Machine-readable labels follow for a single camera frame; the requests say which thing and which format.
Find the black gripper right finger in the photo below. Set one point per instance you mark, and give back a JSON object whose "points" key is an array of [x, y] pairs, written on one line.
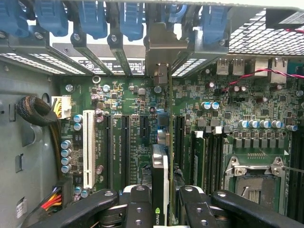
{"points": [[197, 211]]}

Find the CPU socket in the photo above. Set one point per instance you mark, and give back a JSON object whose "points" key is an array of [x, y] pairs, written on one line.
{"points": [[256, 190]]}

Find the silver USB port block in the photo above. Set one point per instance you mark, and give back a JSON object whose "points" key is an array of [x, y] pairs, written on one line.
{"points": [[229, 66]]}

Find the silver locking lever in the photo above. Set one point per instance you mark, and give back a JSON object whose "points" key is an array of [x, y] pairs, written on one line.
{"points": [[294, 170]]}

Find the white expansion slot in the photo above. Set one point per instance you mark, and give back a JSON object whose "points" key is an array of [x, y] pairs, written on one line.
{"points": [[89, 147]]}

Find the blue card retention clip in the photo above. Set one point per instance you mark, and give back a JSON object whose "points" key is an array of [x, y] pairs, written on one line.
{"points": [[177, 13], [131, 21], [52, 16], [12, 19], [213, 26], [92, 19]]}

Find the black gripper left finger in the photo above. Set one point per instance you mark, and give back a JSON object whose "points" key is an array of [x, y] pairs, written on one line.
{"points": [[139, 209]]}

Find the black open PC case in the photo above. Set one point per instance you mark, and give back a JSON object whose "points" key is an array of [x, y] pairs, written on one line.
{"points": [[206, 53]]}

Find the silver network port block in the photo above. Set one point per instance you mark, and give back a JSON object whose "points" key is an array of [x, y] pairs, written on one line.
{"points": [[273, 70]]}

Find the white power connector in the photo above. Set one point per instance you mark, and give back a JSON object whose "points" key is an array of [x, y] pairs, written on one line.
{"points": [[63, 107]]}

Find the green RAM stick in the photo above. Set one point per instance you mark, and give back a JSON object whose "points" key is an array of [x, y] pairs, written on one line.
{"points": [[200, 161]]}

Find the short black expansion slot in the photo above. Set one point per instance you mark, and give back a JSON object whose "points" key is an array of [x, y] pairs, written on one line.
{"points": [[145, 127]]}

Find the green motherboard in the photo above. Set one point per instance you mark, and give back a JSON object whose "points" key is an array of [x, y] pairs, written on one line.
{"points": [[133, 99]]}

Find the black RAM slot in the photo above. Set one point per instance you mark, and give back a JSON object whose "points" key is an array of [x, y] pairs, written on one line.
{"points": [[219, 161], [209, 161]]}

